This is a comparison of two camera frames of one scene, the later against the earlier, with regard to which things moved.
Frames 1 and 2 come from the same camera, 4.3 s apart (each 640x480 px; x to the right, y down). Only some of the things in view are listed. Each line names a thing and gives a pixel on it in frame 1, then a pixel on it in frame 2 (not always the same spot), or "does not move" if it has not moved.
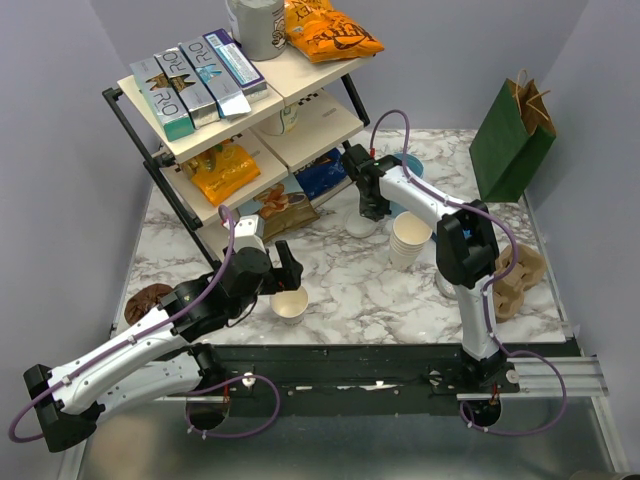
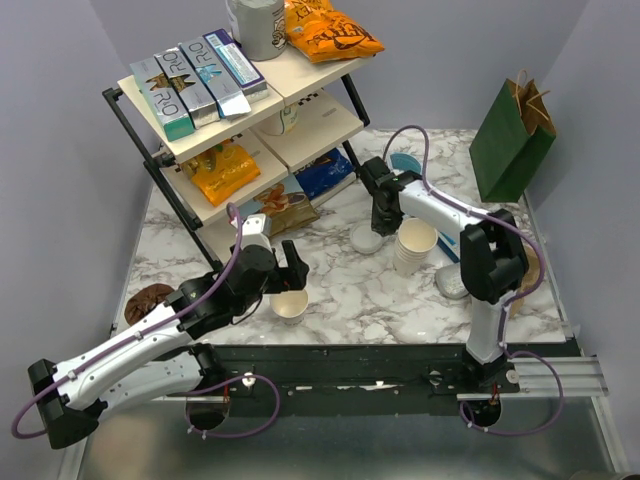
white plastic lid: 360,226 to 364,240
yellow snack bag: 220,170 does not move
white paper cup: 290,306 does not move
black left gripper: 287,278 does not move
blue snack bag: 321,173 does not move
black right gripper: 371,212 to 384,227
